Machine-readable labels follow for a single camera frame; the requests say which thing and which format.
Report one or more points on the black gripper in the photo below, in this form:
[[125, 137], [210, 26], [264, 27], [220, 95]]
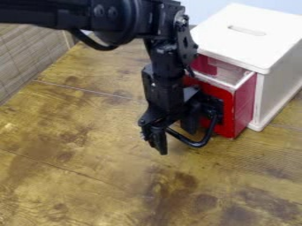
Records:
[[169, 105]]

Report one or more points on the black metal drawer handle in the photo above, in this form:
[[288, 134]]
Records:
[[212, 111]]

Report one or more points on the red wooden drawer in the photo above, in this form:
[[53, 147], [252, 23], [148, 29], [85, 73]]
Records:
[[230, 84]]

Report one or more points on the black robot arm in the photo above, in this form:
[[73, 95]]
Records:
[[106, 24]]

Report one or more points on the white wooden cabinet box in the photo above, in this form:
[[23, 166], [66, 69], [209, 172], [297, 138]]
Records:
[[260, 40]]

